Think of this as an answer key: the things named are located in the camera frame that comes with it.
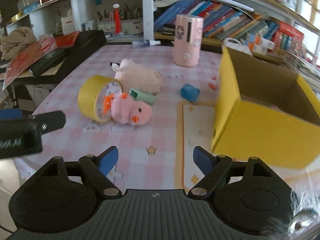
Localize pink humidifier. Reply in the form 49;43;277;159
173;14;203;68

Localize spray bottle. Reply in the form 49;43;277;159
132;40;161;49

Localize black keyboard case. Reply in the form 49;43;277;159
11;30;106;85

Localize red tassel ornament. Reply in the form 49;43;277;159
113;3;121;34

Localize yellow cardboard box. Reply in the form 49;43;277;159
211;47;319;170

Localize yellow tape roll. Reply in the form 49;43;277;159
78;75;123;123

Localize white pen holder box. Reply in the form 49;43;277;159
97;18;143;35

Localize pink pig plush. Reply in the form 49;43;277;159
110;59;163;95

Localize black flat box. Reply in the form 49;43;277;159
28;48;66;77

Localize white bookshelf frame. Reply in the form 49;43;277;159
0;0;320;43

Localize stack of newspapers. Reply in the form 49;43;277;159
281;53;320;94

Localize beige folded cloth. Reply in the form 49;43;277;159
1;27;36;61

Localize red patterned paper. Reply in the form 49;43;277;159
2;31;81;90

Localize pink chick plush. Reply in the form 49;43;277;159
103;93;152;126

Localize blue bag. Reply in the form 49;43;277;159
181;83;200;103

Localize white quilted handbag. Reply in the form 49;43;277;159
223;37;252;56

